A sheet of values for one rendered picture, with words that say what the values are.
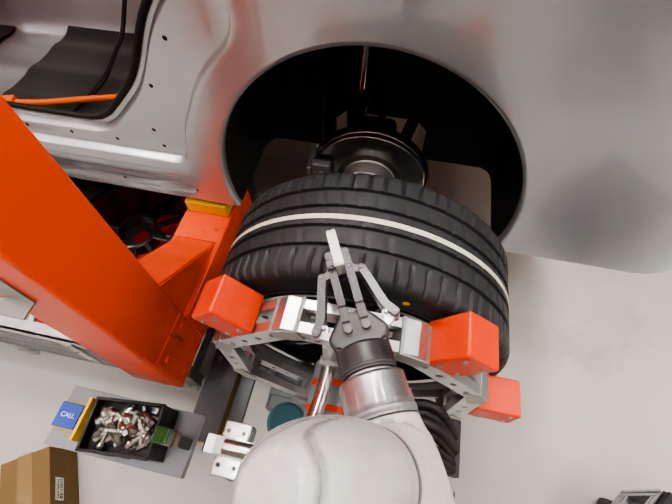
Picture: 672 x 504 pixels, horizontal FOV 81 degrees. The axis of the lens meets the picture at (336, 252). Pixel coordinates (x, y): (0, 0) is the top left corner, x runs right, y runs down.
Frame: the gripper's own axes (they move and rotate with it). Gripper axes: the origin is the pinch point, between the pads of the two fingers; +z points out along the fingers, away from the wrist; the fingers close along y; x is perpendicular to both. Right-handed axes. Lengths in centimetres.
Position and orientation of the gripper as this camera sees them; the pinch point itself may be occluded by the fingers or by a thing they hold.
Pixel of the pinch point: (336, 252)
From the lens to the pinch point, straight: 62.7
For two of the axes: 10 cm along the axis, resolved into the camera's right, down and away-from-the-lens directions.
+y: 9.7, -2.6, 0.1
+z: -2.2, -8.0, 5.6
